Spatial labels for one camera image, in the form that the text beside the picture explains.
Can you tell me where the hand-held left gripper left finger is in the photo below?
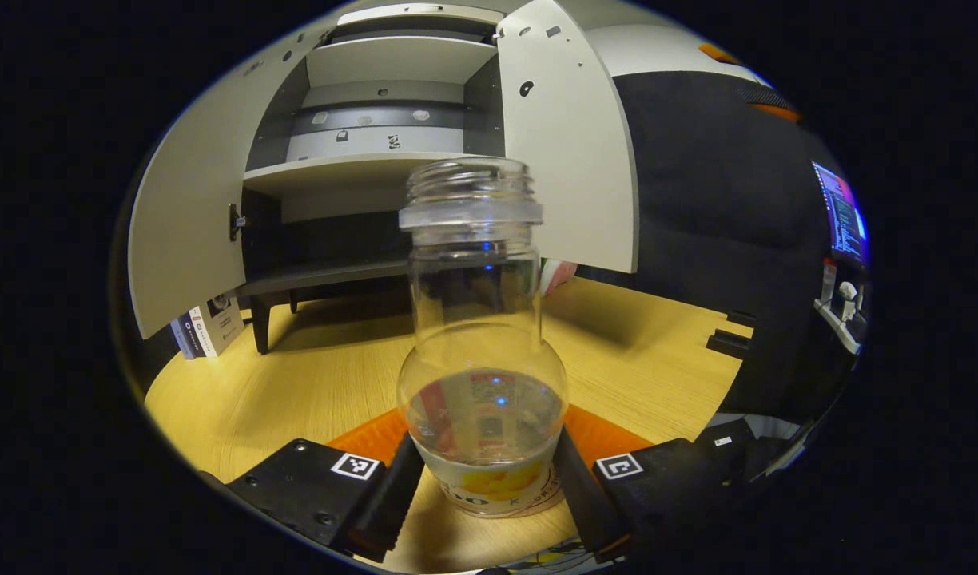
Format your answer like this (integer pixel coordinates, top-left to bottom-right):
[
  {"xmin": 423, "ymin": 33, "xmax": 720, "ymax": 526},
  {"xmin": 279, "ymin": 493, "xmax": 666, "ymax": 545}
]
[{"xmin": 197, "ymin": 407, "xmax": 426, "ymax": 564}]

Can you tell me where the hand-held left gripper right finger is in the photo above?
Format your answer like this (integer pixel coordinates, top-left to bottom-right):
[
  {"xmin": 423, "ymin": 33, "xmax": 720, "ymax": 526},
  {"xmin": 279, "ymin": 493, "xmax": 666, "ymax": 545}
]
[{"xmin": 555, "ymin": 403, "xmax": 745, "ymax": 564}]

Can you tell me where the clear glass bottle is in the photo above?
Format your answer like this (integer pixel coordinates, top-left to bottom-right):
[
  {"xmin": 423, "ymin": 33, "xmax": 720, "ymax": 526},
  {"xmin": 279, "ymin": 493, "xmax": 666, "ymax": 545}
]
[{"xmin": 396, "ymin": 157, "xmax": 570, "ymax": 518}]

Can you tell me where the white cabinet door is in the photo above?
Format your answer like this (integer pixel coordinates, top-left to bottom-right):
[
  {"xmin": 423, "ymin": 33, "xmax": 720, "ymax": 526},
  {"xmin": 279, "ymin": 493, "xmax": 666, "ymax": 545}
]
[
  {"xmin": 127, "ymin": 36, "xmax": 330, "ymax": 340},
  {"xmin": 495, "ymin": 0, "xmax": 642, "ymax": 275}
]

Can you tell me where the white cabinet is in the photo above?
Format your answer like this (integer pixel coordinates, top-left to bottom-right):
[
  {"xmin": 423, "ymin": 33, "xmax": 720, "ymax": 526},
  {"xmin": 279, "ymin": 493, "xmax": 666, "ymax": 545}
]
[{"xmin": 237, "ymin": 4, "xmax": 506, "ymax": 356}]

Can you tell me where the white cabinet drawer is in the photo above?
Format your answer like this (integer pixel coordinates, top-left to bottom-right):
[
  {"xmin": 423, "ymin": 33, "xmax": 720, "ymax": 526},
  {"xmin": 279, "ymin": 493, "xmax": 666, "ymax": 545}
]
[{"xmin": 336, "ymin": 2, "xmax": 506, "ymax": 29}]

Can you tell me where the white plastic device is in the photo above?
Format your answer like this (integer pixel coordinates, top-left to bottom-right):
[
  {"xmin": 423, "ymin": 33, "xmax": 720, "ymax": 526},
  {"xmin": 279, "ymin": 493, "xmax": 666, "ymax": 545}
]
[{"xmin": 813, "ymin": 260, "xmax": 867, "ymax": 356}]

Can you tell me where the white box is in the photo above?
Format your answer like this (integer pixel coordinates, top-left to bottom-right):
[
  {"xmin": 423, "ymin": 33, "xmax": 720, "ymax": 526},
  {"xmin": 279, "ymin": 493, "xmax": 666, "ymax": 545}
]
[{"xmin": 200, "ymin": 294, "xmax": 246, "ymax": 356}]

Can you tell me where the black backdrop cloth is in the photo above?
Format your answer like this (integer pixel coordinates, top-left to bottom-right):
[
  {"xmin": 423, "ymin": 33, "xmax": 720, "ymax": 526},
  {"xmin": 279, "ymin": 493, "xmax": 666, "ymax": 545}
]
[{"xmin": 585, "ymin": 40, "xmax": 869, "ymax": 436}]

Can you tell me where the computer monitor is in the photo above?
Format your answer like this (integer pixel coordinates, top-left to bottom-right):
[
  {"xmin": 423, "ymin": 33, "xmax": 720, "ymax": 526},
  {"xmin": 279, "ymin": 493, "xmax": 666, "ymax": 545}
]
[{"xmin": 811, "ymin": 160, "xmax": 870, "ymax": 268}]

